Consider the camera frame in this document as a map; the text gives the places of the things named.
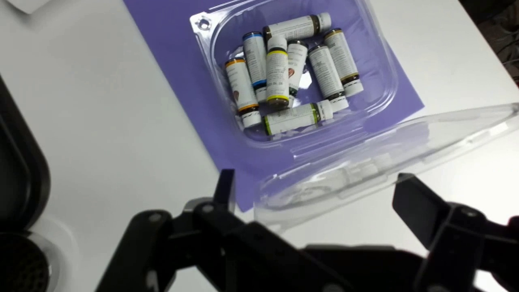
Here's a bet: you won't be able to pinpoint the small bottle black bands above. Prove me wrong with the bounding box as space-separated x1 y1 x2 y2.
308 44 350 113

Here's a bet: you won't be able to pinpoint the clear plastic container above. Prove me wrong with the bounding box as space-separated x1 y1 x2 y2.
189 0 401 151

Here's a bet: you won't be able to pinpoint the clear container lid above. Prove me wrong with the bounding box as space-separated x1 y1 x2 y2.
253 103 519 234

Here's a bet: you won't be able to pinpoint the small bottle light green bands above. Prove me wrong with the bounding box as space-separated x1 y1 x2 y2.
263 100 334 136

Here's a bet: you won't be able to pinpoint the small bottle yellow bands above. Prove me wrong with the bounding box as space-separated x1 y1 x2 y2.
266 35 290 109

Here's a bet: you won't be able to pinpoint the black rounded case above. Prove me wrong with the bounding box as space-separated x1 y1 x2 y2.
0 75 51 232

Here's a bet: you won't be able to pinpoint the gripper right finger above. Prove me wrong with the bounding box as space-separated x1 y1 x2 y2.
392 172 519 292

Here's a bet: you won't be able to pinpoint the round black mesh object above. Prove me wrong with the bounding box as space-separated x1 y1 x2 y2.
0 219 78 292

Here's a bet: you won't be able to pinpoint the small bottle dark green bands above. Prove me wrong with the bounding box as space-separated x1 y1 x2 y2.
287 40 309 108

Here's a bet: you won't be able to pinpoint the small bottle orange bands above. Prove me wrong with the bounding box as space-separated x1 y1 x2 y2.
225 58 262 129

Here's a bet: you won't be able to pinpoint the purple sheet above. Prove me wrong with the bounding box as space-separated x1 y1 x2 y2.
123 0 425 213

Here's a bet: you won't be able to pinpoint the small bottle gold bands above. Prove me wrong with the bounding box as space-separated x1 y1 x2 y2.
323 28 364 97

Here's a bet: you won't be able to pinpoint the small bottle brown bands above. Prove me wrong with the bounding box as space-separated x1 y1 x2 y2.
262 12 332 42

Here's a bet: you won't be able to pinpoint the small bottle blue bands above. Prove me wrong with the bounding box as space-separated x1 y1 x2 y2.
242 32 268 103

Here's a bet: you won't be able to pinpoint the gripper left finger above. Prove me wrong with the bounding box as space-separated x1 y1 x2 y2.
95 169 354 292

